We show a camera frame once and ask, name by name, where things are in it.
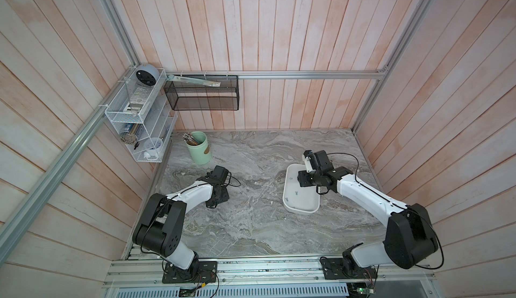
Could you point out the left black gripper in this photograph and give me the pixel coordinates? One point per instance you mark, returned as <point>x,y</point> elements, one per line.
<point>226,197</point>

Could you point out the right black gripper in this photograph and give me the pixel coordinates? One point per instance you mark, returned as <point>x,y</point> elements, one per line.
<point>302,175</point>

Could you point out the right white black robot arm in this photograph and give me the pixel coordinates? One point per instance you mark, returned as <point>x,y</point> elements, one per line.
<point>410,237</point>

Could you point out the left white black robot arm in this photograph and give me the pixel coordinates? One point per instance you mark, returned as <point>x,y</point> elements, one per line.
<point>160,227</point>

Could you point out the white rectangular storage tray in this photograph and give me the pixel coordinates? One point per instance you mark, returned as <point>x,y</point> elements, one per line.
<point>297,199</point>

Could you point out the green cup with utensils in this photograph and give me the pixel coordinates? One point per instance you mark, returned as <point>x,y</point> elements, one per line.
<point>198,146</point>

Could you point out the white mug on shelf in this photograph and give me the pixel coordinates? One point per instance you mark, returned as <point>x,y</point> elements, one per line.
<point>152,148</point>

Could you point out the round grey alarm clock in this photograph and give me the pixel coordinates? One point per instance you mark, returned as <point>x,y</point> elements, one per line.
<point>147,74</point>

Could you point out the black wire mesh basket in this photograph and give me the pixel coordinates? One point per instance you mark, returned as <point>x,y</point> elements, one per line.
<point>203,92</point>

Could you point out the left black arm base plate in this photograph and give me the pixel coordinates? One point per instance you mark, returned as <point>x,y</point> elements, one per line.
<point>198,272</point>

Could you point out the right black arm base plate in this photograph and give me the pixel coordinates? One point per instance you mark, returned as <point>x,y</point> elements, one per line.
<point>342,269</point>

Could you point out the white wire shelf rack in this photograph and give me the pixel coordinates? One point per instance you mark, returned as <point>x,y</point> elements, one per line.
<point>138,112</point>

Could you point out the horizontal aluminium wall rail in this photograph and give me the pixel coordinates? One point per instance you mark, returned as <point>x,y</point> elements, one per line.
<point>290,75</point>

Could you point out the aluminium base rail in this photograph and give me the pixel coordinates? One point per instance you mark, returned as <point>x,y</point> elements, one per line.
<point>267,276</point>

